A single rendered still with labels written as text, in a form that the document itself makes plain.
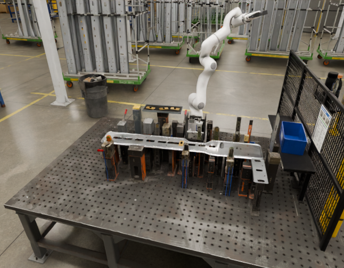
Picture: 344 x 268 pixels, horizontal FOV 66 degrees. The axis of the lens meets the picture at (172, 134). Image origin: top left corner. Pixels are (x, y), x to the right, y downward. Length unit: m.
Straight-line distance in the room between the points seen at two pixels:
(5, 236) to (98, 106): 2.65
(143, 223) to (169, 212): 0.22
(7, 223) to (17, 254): 0.48
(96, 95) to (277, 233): 3.77
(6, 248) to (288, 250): 2.51
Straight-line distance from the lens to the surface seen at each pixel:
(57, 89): 5.86
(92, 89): 4.83
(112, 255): 2.33
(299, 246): 2.05
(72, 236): 3.00
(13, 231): 3.30
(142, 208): 2.12
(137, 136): 2.39
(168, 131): 2.36
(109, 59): 6.54
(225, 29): 2.51
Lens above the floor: 2.21
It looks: 30 degrees down
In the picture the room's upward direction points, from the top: straight up
